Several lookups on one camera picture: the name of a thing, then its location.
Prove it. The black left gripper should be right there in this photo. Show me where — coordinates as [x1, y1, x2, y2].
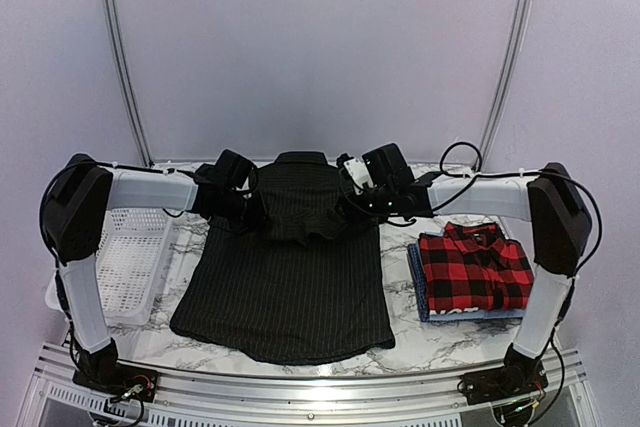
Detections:
[217, 188, 272, 235]

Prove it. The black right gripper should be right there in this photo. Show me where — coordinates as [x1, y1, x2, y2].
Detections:
[336, 184, 397, 225]

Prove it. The black pinstriped long sleeve shirt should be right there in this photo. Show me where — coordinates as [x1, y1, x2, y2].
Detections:
[170, 151, 395, 365]

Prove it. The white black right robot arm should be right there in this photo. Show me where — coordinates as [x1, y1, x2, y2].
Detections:
[337, 153, 602, 405]

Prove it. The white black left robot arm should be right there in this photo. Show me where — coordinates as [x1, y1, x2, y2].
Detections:
[39, 150, 268, 397]

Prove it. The blue checked folded shirt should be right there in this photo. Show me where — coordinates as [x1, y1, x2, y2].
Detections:
[407, 243, 430, 323]

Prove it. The red black plaid shirt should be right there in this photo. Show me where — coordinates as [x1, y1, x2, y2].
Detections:
[418, 222, 534, 314]

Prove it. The white plastic laundry basket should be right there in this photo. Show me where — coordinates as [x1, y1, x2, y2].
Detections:
[44, 206, 174, 328]

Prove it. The light blue folded shirt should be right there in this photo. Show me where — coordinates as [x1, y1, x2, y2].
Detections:
[419, 308, 525, 323]

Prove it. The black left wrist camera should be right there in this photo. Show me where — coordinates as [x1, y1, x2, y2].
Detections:
[214, 149, 259, 194]

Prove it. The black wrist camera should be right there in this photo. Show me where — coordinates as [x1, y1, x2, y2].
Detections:
[337, 143, 415, 192]
[214, 149, 259, 194]

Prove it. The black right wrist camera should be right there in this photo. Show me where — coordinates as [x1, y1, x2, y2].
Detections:
[337, 143, 415, 192]

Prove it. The aluminium front frame rail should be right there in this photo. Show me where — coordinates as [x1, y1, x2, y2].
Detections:
[16, 344, 603, 426]

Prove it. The right aluminium corner post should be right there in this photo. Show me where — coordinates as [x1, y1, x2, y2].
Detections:
[479, 0, 531, 162]

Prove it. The aluminium corner post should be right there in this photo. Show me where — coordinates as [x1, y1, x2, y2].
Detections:
[102, 0, 154, 166]
[479, 0, 531, 162]

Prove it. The left aluminium corner post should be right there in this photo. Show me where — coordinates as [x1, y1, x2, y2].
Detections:
[102, 0, 154, 166]

